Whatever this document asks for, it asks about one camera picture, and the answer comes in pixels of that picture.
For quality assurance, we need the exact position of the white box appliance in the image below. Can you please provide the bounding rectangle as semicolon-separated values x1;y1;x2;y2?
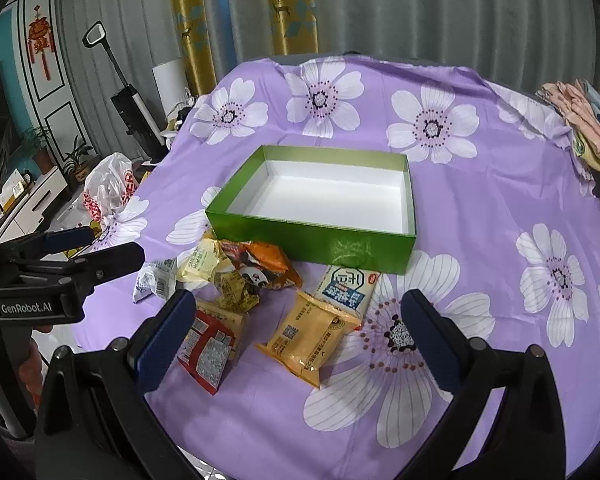
152;58;188;116

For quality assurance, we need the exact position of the pale yellow corn snack bag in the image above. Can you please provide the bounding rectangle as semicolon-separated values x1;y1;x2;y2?
176;238;234;283

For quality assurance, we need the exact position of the red chinese knot ornament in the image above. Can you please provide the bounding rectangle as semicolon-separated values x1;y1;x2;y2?
27;4;56;81

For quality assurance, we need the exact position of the yellow blue patterned curtain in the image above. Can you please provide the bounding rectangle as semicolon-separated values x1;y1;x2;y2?
171;0;318;94

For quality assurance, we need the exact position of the black white stick vacuum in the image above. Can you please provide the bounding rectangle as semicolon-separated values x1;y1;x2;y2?
82;21;168;164

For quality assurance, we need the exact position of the white blue biscuit packet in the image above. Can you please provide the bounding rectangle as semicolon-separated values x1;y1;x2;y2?
314;266;380;318

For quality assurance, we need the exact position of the person left hand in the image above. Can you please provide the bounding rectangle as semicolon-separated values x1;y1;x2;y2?
18;338;44;410

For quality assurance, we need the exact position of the white red plastic bag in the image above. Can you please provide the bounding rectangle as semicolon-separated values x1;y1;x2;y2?
82;153;138;223

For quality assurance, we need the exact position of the yellow snack wrapper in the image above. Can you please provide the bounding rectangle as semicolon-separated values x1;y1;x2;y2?
214;271;260;314

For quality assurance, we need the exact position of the white tv cabinet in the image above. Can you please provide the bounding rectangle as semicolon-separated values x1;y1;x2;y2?
0;166;68;244

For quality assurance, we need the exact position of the folded pink clothes pile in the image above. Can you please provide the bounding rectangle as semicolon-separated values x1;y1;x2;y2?
536;79;600;174

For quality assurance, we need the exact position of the orange yellow cracker packet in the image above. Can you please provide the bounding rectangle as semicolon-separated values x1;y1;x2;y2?
256;290;362;388

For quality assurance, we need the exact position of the red snack packet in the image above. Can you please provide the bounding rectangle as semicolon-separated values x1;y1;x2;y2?
178;311;235;396

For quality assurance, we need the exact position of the potted green plant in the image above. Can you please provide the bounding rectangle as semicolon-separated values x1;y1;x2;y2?
62;136;94;183

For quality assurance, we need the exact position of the grey curtain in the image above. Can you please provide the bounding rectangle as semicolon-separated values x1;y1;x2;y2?
54;0;600;157

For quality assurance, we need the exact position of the white barcode snack packet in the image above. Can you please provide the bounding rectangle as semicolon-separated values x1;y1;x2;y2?
132;259;176;304

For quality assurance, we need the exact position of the orange panda snack bag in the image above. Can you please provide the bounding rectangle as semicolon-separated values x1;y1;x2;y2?
220;240;303;290

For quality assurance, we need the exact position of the green cardboard box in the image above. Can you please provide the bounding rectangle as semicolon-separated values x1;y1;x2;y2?
206;145;417;274

